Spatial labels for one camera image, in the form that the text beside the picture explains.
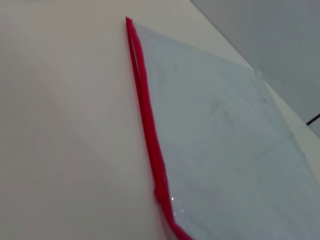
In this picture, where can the transparent document bag red zipper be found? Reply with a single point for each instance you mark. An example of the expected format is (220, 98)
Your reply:
(225, 140)

